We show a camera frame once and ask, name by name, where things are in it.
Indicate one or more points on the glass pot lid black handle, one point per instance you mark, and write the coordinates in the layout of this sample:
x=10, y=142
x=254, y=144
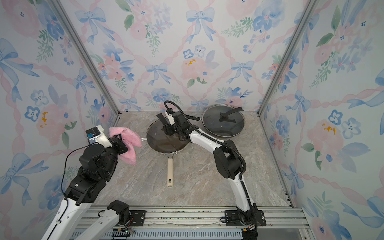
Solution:
x=160, y=142

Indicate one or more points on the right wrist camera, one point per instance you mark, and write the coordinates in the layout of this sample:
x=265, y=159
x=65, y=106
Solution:
x=170, y=116

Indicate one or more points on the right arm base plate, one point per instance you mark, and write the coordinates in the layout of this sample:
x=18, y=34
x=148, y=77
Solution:
x=234, y=217

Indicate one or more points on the pink cloth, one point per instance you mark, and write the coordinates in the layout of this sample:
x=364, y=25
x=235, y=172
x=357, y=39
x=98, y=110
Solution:
x=131, y=139

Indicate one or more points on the corner aluminium post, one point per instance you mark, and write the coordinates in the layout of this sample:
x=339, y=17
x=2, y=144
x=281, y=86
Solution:
x=286, y=57
x=81, y=49

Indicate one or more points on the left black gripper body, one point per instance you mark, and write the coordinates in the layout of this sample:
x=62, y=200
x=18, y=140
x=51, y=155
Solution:
x=118, y=148

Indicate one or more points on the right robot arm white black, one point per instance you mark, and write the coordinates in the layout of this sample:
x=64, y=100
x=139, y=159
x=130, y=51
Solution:
x=229, y=162

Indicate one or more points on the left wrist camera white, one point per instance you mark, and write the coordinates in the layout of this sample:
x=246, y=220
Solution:
x=96, y=135

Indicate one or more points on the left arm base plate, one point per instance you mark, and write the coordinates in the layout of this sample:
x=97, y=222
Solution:
x=124, y=218

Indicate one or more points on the aluminium mounting rail frame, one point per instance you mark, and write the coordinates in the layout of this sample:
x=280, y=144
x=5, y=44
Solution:
x=194, y=222

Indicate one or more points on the frying pan beige handle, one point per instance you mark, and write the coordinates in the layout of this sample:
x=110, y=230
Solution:
x=170, y=167

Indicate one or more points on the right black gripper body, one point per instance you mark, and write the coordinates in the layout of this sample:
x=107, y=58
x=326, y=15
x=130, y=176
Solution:
x=174, y=129

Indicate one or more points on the right corner aluminium post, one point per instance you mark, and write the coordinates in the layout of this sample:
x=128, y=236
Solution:
x=286, y=57

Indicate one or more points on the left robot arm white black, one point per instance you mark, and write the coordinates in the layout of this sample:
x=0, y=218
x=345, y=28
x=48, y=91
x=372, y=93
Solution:
x=98, y=166

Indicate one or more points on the left corner aluminium post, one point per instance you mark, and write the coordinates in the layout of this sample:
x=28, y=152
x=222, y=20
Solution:
x=81, y=49

